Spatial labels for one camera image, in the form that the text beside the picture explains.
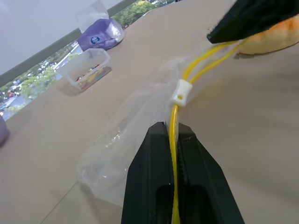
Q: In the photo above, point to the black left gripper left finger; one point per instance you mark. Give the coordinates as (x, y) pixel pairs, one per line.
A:
(149, 177)

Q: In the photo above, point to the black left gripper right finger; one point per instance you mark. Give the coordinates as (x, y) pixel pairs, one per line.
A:
(203, 186)

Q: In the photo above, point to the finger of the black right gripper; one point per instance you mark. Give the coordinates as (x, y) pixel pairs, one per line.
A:
(252, 18)

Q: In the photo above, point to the round golden grid-top bread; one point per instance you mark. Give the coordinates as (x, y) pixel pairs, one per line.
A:
(273, 40)

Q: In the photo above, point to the clear bag with yellow zipper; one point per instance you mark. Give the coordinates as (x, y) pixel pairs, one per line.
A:
(140, 112)

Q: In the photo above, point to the clear box of colourful bits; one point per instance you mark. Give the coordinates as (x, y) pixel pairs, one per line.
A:
(86, 70)

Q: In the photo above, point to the purple tissue pack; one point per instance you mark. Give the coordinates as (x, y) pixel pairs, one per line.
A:
(100, 35)

